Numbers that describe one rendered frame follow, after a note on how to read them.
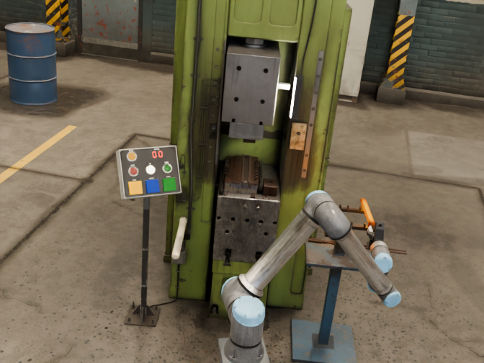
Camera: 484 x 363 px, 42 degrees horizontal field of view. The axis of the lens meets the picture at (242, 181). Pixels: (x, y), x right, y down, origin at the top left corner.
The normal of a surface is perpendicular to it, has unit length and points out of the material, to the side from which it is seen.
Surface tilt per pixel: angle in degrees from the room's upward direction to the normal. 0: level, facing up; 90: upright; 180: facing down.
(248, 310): 5
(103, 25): 90
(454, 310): 0
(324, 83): 90
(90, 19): 90
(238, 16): 90
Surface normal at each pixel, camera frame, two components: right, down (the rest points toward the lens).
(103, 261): 0.09, -0.90
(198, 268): -0.03, 0.42
